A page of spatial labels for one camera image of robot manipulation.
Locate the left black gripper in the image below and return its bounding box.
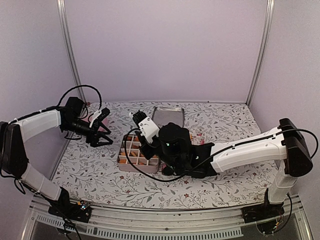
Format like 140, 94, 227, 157
63, 117, 113, 147

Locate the pink divided cookie tin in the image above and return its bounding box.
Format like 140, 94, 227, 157
117, 135, 160, 174

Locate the silver metal tray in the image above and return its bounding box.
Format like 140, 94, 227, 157
152, 106, 185, 128

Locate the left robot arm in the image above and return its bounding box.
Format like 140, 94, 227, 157
0, 97, 113, 217

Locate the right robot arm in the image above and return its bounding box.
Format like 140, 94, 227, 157
136, 116, 314, 218

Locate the black sandwich cookie left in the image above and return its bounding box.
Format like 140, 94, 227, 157
161, 166, 174, 176

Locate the floral tablecloth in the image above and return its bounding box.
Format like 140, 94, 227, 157
52, 102, 278, 209

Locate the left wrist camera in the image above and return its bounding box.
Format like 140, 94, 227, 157
88, 107, 110, 128

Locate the black camera cable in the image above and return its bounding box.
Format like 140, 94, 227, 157
57, 84, 103, 111

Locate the front aluminium rail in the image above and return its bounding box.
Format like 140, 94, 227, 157
21, 195, 315, 240

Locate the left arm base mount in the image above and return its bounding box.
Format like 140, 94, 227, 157
48, 200, 92, 223

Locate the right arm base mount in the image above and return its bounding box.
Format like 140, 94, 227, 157
241, 201, 285, 223

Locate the left aluminium frame post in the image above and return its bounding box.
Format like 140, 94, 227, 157
56, 0, 82, 87

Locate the aluminium frame post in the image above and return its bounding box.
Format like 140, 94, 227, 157
56, 0, 82, 87
245, 0, 275, 107

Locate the right aluminium frame post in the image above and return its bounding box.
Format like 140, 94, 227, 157
245, 0, 275, 107

